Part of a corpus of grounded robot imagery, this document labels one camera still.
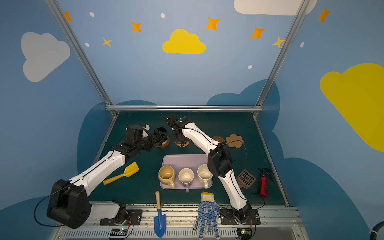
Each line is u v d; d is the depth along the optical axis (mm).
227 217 746
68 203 406
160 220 734
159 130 870
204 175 878
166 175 880
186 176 876
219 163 591
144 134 680
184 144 770
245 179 857
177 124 667
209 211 764
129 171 899
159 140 737
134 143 650
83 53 861
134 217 751
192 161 960
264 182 825
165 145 1009
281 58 879
